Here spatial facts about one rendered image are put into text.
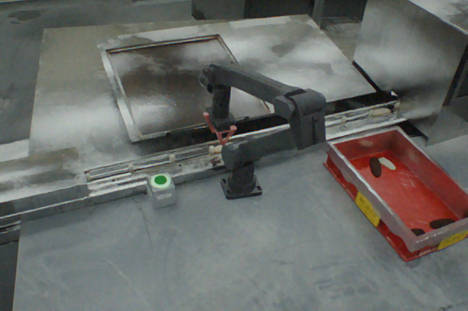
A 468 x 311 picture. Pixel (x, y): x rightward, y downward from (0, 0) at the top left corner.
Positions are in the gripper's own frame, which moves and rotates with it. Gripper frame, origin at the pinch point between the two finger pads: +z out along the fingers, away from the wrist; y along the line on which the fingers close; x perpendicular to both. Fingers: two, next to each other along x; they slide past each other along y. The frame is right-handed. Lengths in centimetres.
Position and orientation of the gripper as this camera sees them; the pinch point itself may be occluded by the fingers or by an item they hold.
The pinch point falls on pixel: (219, 136)
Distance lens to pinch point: 155.9
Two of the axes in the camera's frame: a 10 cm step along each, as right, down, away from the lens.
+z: -0.7, 8.1, 5.8
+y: 4.2, 5.5, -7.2
